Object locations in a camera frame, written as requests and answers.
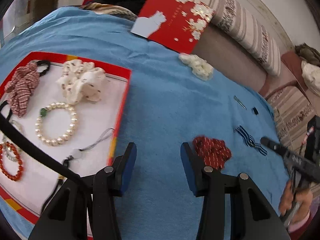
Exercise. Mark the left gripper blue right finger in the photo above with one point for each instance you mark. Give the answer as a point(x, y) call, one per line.
point(191, 166)

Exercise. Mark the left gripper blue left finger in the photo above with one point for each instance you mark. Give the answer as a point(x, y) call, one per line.
point(126, 166)

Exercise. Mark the red dotted scrunchie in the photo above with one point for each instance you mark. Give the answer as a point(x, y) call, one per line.
point(213, 152)

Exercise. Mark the blue striped ribbon bow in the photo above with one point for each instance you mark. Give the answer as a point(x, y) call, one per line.
point(250, 141)

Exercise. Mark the white cherry print scrunchie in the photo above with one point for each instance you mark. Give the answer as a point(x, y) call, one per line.
point(81, 81)

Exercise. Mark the pink striped scrunchie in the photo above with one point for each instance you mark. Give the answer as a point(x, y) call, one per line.
point(21, 87)

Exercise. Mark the red jewelry tray box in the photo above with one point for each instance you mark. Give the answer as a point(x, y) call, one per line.
point(93, 142)

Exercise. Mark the person right hand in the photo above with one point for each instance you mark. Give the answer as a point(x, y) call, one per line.
point(303, 197)

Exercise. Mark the striped cushion right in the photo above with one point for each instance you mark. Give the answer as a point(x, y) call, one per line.
point(292, 112)

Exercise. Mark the blue towel cloth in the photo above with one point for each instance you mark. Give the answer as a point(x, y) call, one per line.
point(166, 106)

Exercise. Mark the small black clip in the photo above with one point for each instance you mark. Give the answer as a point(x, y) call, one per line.
point(255, 111)

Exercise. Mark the silver hair clip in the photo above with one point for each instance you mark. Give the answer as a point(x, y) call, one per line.
point(239, 102)

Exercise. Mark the cream fluffy scrunchie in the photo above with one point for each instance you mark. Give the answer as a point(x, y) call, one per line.
point(199, 67)

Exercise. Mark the brown padded headboard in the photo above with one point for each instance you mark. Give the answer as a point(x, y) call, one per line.
point(229, 58)

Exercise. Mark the striped pillow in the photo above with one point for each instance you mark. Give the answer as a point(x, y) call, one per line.
point(236, 21)

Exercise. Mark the red box lid with cat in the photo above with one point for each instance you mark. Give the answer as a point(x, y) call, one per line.
point(175, 24)

